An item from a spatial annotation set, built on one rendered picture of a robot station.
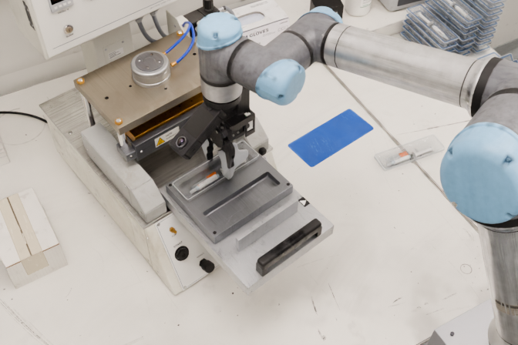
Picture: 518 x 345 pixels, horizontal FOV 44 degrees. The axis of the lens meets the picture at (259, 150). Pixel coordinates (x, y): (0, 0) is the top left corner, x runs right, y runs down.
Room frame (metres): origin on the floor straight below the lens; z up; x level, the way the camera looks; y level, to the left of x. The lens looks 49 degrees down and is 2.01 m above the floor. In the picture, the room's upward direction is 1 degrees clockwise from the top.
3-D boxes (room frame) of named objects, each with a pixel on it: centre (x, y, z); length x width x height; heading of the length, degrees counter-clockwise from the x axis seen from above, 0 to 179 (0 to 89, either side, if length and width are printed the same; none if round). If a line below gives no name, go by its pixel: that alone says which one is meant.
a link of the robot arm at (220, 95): (0.85, 0.07, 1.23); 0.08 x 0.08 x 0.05
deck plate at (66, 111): (1.02, 0.25, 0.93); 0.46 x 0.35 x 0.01; 40
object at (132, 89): (1.03, 0.23, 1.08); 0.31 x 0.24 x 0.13; 130
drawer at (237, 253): (0.76, 0.03, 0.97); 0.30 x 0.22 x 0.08; 40
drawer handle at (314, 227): (0.66, -0.06, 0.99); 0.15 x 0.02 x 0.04; 130
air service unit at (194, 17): (1.24, 0.14, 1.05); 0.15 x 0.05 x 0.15; 130
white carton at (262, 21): (1.52, 0.04, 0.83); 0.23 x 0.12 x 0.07; 119
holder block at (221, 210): (0.80, 0.06, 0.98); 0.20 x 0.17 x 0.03; 130
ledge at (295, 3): (1.64, -0.18, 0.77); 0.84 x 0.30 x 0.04; 119
